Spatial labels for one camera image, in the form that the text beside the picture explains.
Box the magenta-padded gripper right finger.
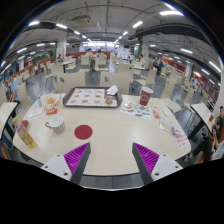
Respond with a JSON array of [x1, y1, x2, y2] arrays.
[[131, 142, 184, 186]]

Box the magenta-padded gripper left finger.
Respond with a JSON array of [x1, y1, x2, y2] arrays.
[[40, 142, 92, 185]]

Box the clear bottle with tan cap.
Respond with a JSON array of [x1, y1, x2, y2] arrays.
[[15, 121, 37, 150]]

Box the flat round red coaster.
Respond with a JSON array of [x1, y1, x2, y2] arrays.
[[73, 124, 94, 141]]

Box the clear plastic bag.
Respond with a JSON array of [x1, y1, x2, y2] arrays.
[[159, 116, 176, 136]]

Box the pink printed table sticker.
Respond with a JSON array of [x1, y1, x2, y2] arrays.
[[174, 133, 190, 149]]

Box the colourful printed leaflet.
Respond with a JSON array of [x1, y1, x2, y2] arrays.
[[119, 100, 153, 121]]

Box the small red sauce packet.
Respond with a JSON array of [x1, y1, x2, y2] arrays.
[[46, 108, 59, 116]]

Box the brown food tray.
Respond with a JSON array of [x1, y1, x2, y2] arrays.
[[62, 86, 123, 109]]

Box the white paper receipt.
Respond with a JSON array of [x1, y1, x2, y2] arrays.
[[26, 107, 44, 120]]

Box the red paper cup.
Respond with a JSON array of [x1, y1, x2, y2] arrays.
[[138, 85, 155, 107]]

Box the paper wrapper with fries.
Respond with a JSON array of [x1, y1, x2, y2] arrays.
[[42, 93, 64, 113]]

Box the beige neighbouring table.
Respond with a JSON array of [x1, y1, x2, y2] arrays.
[[0, 101, 18, 134], [190, 102, 216, 134]]

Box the white paper napkin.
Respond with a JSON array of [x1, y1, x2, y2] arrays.
[[106, 84, 120, 96]]

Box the beige chair with round hole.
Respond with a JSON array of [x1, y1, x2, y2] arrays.
[[56, 70, 87, 94], [99, 70, 132, 95]]

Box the beige chairs group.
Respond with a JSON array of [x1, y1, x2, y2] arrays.
[[16, 54, 201, 101]]

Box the ceiling air conditioner unit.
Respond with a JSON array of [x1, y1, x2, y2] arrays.
[[71, 14, 92, 25]]

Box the ceiling lights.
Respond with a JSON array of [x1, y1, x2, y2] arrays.
[[0, 9, 223, 86]]

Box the white mug with gold handle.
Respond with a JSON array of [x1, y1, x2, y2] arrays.
[[44, 114, 67, 135]]

